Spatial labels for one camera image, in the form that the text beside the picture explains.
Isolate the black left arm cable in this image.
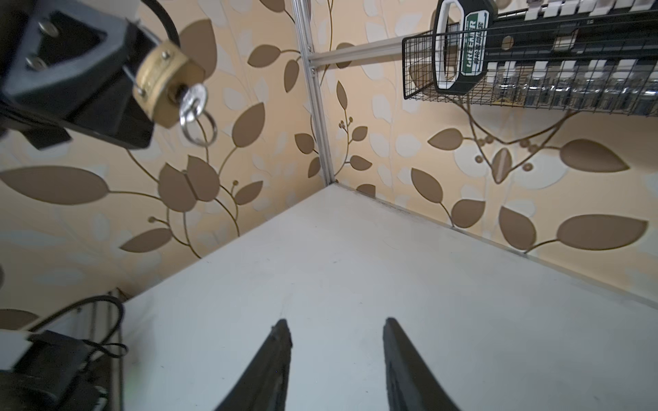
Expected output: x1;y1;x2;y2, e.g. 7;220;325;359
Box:
25;294;130;411

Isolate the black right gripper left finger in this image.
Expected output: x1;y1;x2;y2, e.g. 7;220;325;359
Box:
216;319;293;411

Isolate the black wire basket rear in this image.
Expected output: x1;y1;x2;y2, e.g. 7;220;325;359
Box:
402;25;657;117

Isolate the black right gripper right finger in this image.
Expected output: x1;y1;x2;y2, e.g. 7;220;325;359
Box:
383;318;459;411

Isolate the aluminium frame profile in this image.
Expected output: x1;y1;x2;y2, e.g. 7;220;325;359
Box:
292;1;437;195

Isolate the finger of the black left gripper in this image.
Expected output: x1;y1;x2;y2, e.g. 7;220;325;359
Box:
1;1;140;118
1;92;154;150

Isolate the brass padlock with key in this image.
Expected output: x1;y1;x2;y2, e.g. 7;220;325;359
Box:
123;40;218;148

